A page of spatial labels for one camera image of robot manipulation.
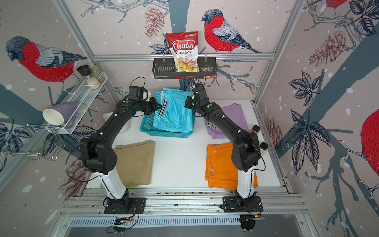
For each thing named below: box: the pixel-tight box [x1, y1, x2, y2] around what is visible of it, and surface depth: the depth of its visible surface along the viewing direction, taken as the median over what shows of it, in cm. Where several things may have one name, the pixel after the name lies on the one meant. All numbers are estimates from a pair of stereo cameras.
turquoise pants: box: [152, 87, 194, 133], surface depth 90 cm
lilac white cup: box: [42, 102, 79, 126], surface depth 63 cm
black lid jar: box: [76, 65, 93, 79], surface depth 81 cm
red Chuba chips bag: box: [165, 31, 200, 73], surface depth 83 cm
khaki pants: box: [113, 139, 155, 188], surface depth 89 cm
